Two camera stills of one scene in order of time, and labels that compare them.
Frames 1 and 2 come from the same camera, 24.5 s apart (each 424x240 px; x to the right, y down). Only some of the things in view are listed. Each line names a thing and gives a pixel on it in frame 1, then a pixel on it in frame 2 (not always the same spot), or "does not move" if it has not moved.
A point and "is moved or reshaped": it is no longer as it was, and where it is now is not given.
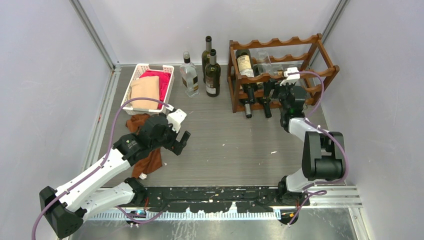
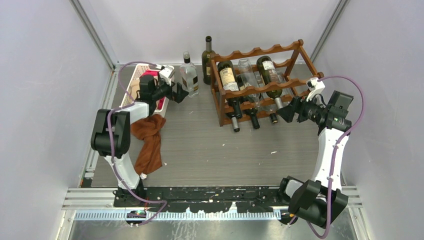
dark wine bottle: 244,63 -> 227,76
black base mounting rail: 216,199 does not move
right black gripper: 275,86 -> 288,112
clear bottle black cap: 189,74 does not move
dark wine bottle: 212,76 -> 269,75
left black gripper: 179,145 -> 180,94
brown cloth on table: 152,160 does not move
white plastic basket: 142,67 does not move
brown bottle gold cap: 250,89 -> 235,101
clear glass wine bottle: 305,82 -> 281,78
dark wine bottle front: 266,98 -> 252,113
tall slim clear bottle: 265,66 -> 249,80
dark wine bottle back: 206,55 does not move
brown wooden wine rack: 258,70 is moved or reshaped
